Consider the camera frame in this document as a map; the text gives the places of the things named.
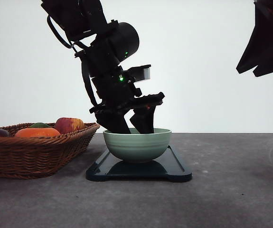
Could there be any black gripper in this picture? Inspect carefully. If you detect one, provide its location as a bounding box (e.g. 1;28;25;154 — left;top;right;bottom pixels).
90;67;165;133

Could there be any green ceramic bowl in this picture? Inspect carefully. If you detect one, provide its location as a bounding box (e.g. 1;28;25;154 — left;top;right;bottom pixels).
103;128;172;162

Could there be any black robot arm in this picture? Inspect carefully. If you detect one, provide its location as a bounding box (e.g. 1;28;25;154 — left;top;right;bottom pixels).
41;0;165;134

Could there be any brown wicker basket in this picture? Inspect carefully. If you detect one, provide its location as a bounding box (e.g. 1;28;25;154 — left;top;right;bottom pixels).
0;122;100;179

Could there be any dark blue rectangular tray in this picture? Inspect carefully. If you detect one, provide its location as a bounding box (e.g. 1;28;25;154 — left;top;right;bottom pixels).
86;145;192;182

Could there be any red yellow apple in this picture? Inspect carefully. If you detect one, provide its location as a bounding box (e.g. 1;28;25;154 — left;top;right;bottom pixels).
56;117;85;134

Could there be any dark green fruit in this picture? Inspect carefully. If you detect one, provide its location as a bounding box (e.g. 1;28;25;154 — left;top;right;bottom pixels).
30;123;50;128

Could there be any orange tangerine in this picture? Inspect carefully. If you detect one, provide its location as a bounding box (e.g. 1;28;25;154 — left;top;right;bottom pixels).
15;128;60;138

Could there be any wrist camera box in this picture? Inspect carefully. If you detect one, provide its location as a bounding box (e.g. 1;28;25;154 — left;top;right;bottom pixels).
128;65;151;82

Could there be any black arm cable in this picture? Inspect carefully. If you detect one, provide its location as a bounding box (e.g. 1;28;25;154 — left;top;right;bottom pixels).
47;16;99;105

